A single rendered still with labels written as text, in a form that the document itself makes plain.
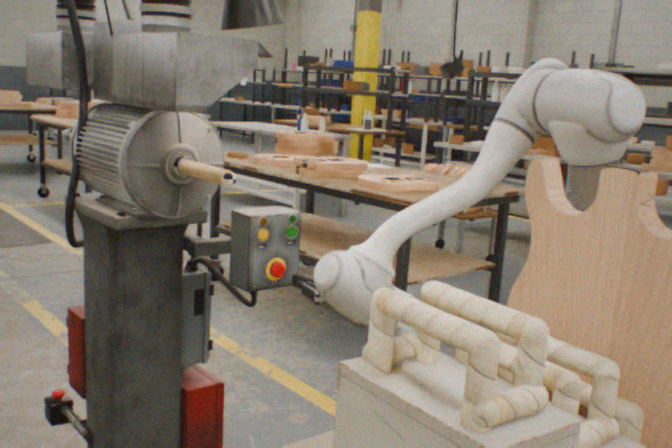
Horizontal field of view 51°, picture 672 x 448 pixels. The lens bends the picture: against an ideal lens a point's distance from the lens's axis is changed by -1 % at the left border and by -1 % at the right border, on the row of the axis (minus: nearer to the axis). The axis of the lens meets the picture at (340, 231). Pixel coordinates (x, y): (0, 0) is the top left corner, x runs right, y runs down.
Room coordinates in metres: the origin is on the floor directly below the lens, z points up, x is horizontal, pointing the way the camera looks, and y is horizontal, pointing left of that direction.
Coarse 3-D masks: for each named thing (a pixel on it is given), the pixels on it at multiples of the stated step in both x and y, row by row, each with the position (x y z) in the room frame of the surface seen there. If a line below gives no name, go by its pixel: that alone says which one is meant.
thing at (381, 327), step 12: (372, 312) 0.84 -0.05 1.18; (372, 324) 0.84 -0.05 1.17; (384, 324) 0.83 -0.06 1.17; (372, 336) 0.84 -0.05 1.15; (384, 336) 0.83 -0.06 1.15; (372, 348) 0.84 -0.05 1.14; (384, 348) 0.83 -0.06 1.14; (372, 360) 0.84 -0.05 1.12; (384, 360) 0.83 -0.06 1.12; (372, 372) 0.83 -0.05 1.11; (384, 372) 0.83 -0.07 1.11
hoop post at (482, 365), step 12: (468, 360) 0.71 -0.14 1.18; (480, 360) 0.70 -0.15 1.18; (492, 360) 0.70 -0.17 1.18; (468, 372) 0.71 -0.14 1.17; (480, 372) 0.70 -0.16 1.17; (492, 372) 0.70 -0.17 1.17; (468, 384) 0.71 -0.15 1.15; (480, 384) 0.70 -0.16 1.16; (492, 384) 0.70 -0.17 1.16; (468, 396) 0.70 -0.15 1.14; (480, 396) 0.70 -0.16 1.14; (492, 396) 0.70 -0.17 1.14; (468, 408) 0.70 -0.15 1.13; (468, 420) 0.70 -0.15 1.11
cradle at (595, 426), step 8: (584, 424) 0.82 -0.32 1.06; (592, 424) 0.82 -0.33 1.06; (600, 424) 0.83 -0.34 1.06; (608, 424) 0.83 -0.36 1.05; (616, 424) 0.84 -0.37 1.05; (584, 432) 0.80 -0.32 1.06; (592, 432) 0.81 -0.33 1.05; (600, 432) 0.82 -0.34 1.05; (608, 432) 0.83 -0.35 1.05; (616, 432) 0.83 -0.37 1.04; (584, 440) 0.80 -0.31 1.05; (592, 440) 0.80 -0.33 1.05; (600, 440) 0.81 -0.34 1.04; (608, 440) 0.83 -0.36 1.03
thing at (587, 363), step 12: (504, 336) 0.98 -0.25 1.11; (552, 348) 0.91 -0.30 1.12; (564, 348) 0.90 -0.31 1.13; (576, 348) 0.89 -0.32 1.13; (552, 360) 0.91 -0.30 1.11; (564, 360) 0.89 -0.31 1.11; (576, 360) 0.88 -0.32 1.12; (588, 360) 0.87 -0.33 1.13; (600, 360) 0.86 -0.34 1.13; (612, 360) 0.86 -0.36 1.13; (588, 372) 0.86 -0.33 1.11; (600, 372) 0.85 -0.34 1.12; (612, 372) 0.84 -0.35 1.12
